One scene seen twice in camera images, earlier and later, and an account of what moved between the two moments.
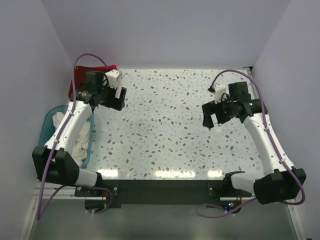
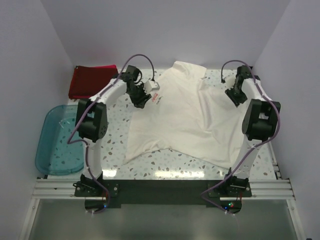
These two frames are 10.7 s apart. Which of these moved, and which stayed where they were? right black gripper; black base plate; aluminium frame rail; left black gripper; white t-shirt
Moved: left black gripper; right black gripper; white t-shirt
Stayed: aluminium frame rail; black base plate
